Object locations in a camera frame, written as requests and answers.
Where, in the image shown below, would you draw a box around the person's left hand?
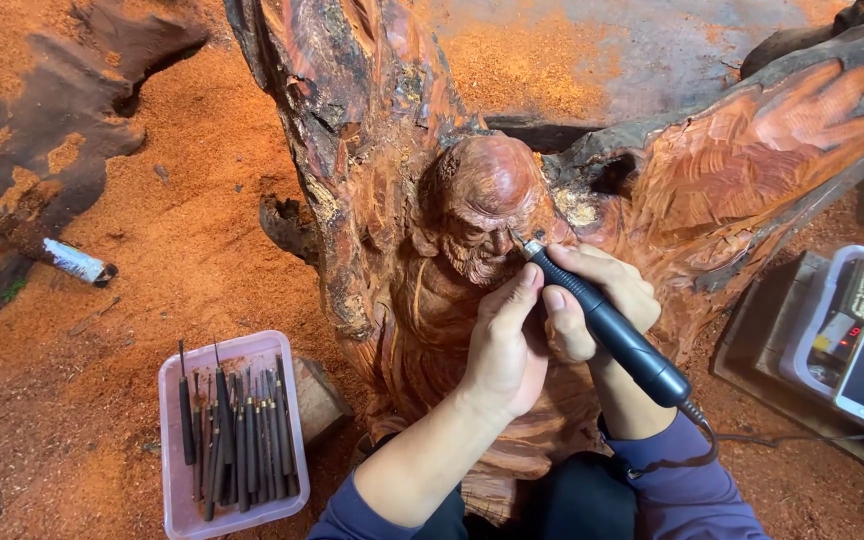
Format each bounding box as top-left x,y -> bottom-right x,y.
464,263 -> 552,419

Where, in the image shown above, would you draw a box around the person's right hand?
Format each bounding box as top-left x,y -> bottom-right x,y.
541,243 -> 663,366

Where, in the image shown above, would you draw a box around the black rotary carving handpiece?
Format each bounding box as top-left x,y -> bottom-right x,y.
513,232 -> 711,429

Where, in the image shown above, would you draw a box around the red wooden figure carving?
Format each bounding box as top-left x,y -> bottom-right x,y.
223,0 -> 864,526

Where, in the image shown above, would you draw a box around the person's dark trousers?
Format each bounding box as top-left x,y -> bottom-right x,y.
417,450 -> 647,540

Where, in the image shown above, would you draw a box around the dark wooden board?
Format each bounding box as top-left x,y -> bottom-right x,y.
709,251 -> 864,492

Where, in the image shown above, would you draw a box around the small wooden block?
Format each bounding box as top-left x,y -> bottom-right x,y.
293,355 -> 355,451

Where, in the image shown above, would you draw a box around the white plastic box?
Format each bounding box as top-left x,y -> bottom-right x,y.
778,244 -> 864,448

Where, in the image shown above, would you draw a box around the bundle of dark carving chisels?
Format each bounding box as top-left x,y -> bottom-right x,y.
177,339 -> 301,523

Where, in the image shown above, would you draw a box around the pink plastic tray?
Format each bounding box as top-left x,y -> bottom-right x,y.
158,330 -> 312,540

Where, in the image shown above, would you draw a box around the white rolled paper tube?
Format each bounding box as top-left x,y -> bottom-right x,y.
42,237 -> 120,289

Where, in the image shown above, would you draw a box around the dark tree root chunk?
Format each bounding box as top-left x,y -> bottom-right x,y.
0,0 -> 210,337

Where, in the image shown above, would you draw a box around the black handpiece cable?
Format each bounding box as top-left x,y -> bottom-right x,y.
625,418 -> 864,481

